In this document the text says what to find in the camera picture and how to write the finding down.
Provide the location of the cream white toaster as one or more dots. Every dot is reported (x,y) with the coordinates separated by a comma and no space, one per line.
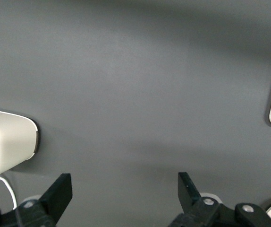
(8,142)

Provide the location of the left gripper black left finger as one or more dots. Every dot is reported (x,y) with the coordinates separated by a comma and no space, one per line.
(55,198)

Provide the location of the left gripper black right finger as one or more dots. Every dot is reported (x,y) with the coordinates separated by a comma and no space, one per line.
(189,201)

